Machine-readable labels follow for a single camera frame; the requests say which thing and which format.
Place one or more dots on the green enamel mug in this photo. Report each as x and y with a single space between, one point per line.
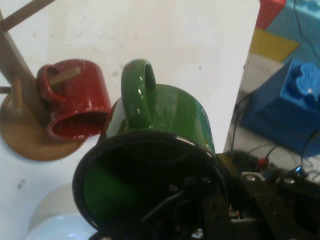
175 112

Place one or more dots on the light blue floor mat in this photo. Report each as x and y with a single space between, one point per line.
282 20

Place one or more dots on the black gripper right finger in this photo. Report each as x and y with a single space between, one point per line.
287 212

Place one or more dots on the dark blue toy brick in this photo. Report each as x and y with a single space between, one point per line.
282 115

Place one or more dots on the brown wooden mug tree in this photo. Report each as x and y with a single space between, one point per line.
32 140

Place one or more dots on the small red toy brick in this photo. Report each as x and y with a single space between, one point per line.
271 12

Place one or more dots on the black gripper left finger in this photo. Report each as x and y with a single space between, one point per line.
215 220

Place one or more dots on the white bowl with blue outside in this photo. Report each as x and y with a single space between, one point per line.
60 225

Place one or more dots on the red enamel mug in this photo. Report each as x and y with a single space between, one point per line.
85 90

